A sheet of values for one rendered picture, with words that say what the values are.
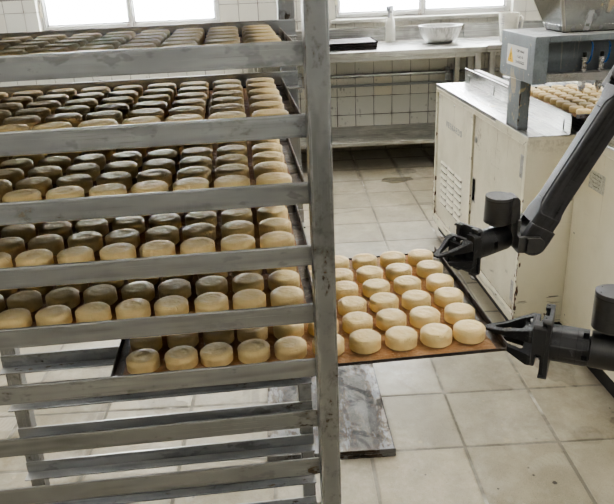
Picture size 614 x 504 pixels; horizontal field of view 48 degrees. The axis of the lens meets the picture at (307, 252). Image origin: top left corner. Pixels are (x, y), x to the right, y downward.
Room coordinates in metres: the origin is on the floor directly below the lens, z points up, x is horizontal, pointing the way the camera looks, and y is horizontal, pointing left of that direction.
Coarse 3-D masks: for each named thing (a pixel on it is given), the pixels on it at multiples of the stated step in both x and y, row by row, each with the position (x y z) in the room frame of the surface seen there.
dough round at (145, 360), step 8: (136, 352) 0.92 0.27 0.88; (144, 352) 0.92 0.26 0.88; (152, 352) 0.92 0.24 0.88; (128, 360) 0.90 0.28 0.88; (136, 360) 0.90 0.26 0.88; (144, 360) 0.90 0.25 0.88; (152, 360) 0.90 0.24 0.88; (128, 368) 0.90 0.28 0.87; (136, 368) 0.89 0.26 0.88; (144, 368) 0.89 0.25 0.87; (152, 368) 0.90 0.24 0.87
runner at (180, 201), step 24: (168, 192) 0.86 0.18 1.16; (192, 192) 0.86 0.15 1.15; (216, 192) 0.87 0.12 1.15; (240, 192) 0.87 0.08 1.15; (264, 192) 0.87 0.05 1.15; (288, 192) 0.87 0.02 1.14; (0, 216) 0.84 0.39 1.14; (24, 216) 0.84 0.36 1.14; (48, 216) 0.85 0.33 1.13; (72, 216) 0.85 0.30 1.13; (96, 216) 0.85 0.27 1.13; (120, 216) 0.85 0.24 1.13
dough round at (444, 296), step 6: (444, 288) 1.10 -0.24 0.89; (450, 288) 1.10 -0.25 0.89; (456, 288) 1.09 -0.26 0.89; (438, 294) 1.07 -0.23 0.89; (444, 294) 1.07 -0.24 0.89; (450, 294) 1.07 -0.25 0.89; (456, 294) 1.07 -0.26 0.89; (462, 294) 1.07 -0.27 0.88; (438, 300) 1.07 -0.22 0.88; (444, 300) 1.06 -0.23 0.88; (450, 300) 1.06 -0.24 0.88; (456, 300) 1.06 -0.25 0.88; (462, 300) 1.07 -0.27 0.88; (444, 306) 1.06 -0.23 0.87
